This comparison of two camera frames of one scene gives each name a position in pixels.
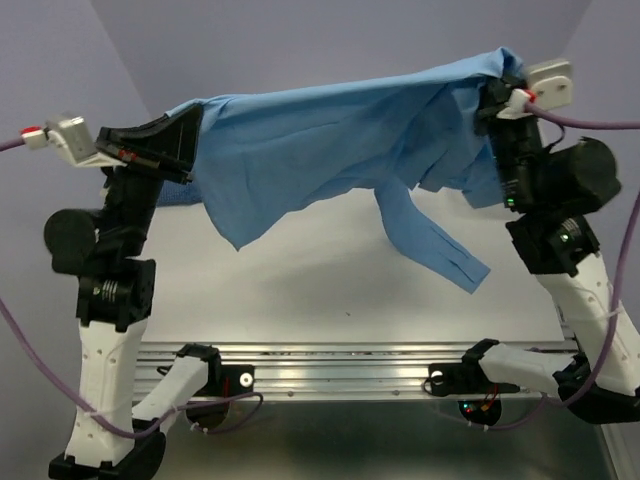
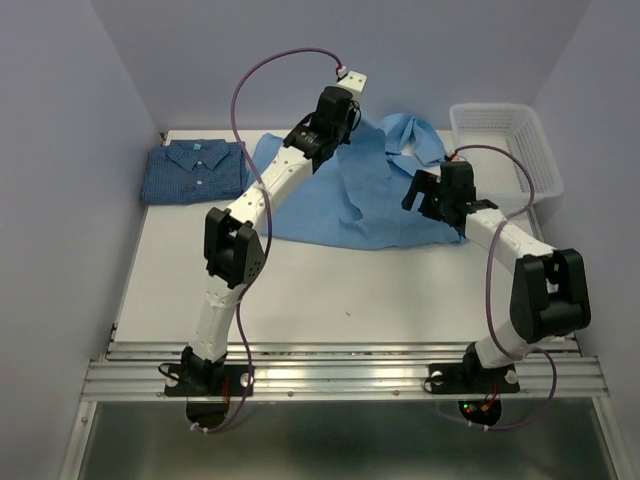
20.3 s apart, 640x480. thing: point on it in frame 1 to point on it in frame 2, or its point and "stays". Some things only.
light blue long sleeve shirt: (261, 154) to (354, 198)
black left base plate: (228, 380) stays
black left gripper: (157, 146) to (350, 118)
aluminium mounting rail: (164, 370) stays
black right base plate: (464, 378) stays
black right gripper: (500, 94) to (425, 182)
